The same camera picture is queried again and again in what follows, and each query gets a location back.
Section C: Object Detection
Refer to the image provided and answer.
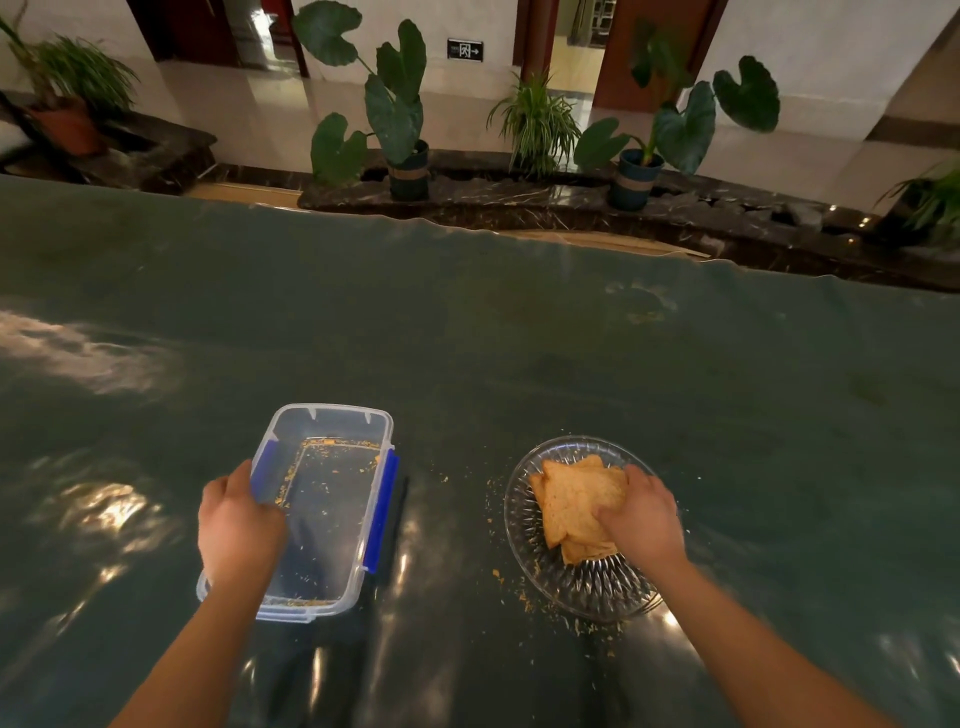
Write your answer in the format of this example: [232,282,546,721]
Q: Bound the clear glass plate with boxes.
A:
[503,435,666,624]

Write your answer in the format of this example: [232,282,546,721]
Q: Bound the dark banded plant pot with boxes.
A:
[387,139,432,202]

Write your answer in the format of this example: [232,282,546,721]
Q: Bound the person's left hand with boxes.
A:
[197,459,288,595]

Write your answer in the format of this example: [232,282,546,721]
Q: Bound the short dark marble ledge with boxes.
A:
[0,90,219,197]

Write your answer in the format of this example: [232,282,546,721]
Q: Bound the large leaf green plant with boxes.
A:
[291,0,429,189]
[573,21,782,178]

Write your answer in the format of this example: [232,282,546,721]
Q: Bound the person's right hand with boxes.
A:
[592,465,690,579]

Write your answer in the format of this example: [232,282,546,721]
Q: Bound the grassy green plant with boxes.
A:
[873,159,960,245]
[486,70,588,179]
[0,7,141,115]

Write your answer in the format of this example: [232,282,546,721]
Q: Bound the terracotta plant pot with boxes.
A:
[26,99,108,158]

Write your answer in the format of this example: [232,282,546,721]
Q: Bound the blue banded plant pot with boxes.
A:
[606,147,666,213]

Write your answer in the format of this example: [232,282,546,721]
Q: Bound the person's right forearm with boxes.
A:
[637,556,901,728]

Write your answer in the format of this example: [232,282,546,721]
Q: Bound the clear plastic container blue clips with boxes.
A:
[196,403,401,624]

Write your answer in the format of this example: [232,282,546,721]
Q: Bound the green tablecloth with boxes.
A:
[0,174,960,728]

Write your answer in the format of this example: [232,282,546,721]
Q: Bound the long dark marble planter ledge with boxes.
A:
[297,148,960,294]

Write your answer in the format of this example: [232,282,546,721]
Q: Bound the brown wooden door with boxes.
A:
[591,0,729,115]

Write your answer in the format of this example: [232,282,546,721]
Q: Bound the dark red door frame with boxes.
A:
[125,0,310,78]

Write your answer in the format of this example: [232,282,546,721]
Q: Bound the person's left forearm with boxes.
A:
[108,573,280,728]

